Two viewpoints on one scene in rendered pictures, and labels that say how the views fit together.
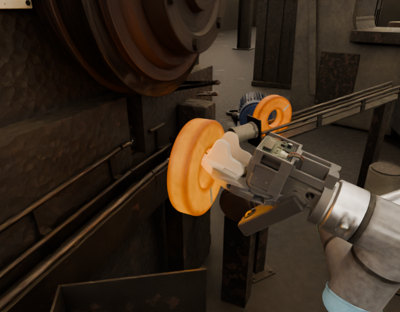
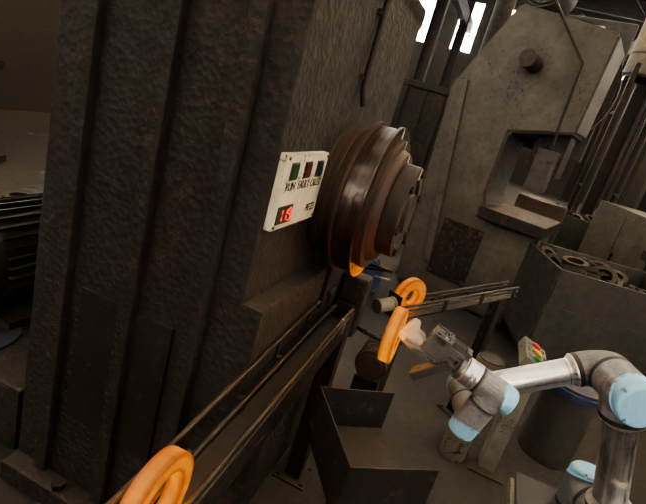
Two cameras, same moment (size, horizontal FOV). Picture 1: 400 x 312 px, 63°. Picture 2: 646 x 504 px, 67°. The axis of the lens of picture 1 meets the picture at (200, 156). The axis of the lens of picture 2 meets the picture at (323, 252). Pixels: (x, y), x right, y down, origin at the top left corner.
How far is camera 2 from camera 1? 0.89 m
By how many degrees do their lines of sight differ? 12
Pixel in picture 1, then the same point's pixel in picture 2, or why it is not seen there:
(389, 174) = (493, 363)
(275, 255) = not seen: hidden behind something
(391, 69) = (512, 255)
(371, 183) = not seen: hidden behind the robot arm
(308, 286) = (405, 456)
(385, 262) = (486, 402)
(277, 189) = (440, 356)
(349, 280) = (466, 411)
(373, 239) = (483, 389)
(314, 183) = (459, 356)
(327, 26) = (456, 193)
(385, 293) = (483, 419)
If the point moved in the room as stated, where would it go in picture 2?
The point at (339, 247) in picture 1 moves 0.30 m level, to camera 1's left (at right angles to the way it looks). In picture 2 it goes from (462, 396) to (358, 376)
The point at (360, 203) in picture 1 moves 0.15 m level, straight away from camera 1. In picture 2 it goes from (479, 371) to (486, 350)
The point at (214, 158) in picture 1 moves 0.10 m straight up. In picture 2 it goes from (407, 332) to (419, 298)
